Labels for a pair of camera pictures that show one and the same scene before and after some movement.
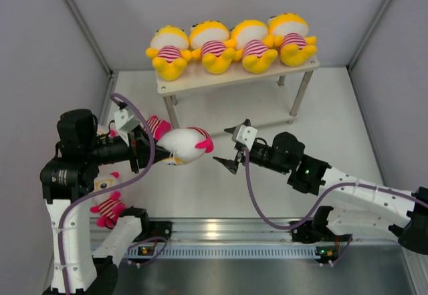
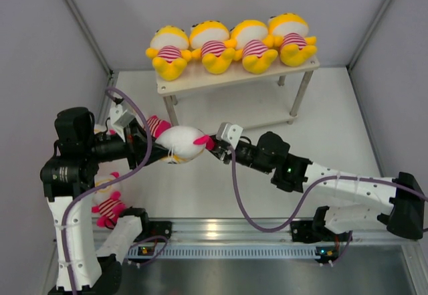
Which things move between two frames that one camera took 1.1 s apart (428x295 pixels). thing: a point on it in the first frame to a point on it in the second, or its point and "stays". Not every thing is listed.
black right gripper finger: x=231 y=165 to x=223 y=154
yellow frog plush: x=289 y=33 stays
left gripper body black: x=133 y=152 stays
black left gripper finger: x=160 y=153 stays
